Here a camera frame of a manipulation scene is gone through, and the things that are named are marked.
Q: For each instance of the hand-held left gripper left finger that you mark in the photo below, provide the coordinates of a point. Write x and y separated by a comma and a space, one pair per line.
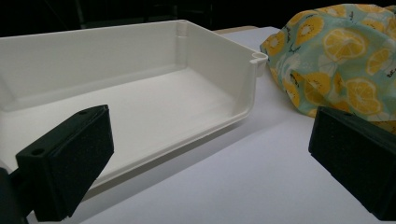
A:
68, 168

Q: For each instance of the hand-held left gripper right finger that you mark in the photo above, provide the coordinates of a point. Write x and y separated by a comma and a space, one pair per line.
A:
358, 155

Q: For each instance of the white plastic bin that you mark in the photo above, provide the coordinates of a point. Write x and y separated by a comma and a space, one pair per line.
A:
140, 109

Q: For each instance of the lemon print cloth bag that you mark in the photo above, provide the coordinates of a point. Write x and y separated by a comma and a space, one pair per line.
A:
342, 62

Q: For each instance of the white table sheet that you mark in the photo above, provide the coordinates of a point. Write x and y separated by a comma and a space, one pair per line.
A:
249, 171

